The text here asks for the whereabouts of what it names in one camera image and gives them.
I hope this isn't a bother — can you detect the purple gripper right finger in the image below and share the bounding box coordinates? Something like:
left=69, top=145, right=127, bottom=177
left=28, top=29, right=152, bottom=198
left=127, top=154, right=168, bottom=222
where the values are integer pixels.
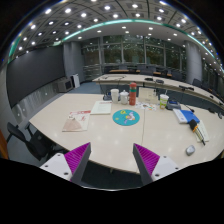
left=133, top=143, right=160, bottom=185

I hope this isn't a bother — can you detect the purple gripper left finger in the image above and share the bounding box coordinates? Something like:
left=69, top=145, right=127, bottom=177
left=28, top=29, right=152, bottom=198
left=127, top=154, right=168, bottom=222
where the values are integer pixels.
left=64, top=142, right=91, bottom=185

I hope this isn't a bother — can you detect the grey computer mouse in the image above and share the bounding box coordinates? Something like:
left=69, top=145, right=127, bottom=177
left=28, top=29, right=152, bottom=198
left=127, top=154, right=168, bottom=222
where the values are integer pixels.
left=185, top=145, right=195, bottom=156

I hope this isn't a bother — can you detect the round teal mouse pad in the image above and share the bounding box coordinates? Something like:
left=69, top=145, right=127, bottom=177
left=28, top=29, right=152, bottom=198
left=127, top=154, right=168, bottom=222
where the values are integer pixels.
left=112, top=109, right=140, bottom=126

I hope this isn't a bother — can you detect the red pink magazine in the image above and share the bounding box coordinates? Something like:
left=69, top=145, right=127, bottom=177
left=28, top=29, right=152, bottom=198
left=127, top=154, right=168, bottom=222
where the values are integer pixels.
left=62, top=110, right=91, bottom=132

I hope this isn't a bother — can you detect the black office chair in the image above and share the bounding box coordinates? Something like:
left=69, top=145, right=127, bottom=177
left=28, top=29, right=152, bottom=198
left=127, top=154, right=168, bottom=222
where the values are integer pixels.
left=7, top=122, right=64, bottom=160

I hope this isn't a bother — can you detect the colourful sticker sheet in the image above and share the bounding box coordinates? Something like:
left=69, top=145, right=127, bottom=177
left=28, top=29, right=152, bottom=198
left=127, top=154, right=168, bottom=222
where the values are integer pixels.
left=135, top=102, right=157, bottom=111

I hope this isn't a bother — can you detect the white paper booklet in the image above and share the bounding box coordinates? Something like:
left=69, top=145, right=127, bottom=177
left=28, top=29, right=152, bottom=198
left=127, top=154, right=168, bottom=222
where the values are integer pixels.
left=91, top=101, right=112, bottom=115

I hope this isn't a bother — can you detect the black yellow brush tool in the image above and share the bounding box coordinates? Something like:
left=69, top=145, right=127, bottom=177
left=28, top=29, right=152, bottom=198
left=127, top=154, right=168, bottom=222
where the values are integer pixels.
left=189, top=119, right=205, bottom=144

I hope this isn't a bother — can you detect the dark desk phone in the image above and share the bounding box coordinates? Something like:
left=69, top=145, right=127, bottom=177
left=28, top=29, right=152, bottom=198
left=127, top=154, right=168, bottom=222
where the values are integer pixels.
left=166, top=101, right=181, bottom=110

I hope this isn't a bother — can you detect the blue notebook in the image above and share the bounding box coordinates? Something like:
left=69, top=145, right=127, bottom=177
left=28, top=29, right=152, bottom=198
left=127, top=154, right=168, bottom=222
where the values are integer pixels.
left=173, top=109, right=200, bottom=124

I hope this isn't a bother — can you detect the white ruled notepad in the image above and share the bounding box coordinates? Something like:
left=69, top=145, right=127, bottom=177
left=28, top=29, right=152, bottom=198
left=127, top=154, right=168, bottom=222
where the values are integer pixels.
left=198, top=120, right=210, bottom=142

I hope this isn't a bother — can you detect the green white cup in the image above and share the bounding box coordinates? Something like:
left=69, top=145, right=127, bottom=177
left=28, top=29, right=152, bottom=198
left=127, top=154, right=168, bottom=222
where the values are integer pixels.
left=160, top=94, right=169, bottom=109

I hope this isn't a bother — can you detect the white card sign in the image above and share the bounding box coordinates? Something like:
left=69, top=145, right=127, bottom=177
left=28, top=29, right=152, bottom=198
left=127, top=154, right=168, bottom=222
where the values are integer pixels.
left=138, top=87, right=158, bottom=104

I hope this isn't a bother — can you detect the white lidded mug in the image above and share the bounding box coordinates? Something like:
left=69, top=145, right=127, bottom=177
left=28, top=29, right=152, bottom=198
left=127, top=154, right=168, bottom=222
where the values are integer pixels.
left=120, top=90, right=129, bottom=105

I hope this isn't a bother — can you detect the white box appliance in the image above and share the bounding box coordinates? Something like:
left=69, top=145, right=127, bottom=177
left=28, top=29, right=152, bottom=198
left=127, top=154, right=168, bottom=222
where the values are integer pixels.
left=56, top=78, right=73, bottom=93

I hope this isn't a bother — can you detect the white paper cup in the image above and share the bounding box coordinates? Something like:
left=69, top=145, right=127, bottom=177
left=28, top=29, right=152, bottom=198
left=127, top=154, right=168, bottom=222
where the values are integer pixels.
left=111, top=89, right=119, bottom=103

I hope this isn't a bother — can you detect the red thermos bottle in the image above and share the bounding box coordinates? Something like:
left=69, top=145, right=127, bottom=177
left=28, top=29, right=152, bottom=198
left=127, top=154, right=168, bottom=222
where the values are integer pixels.
left=129, top=82, right=137, bottom=106

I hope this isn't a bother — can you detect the long curved rear table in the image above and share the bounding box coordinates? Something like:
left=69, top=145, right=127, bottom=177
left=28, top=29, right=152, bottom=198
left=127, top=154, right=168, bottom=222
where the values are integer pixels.
left=94, top=74, right=224, bottom=109

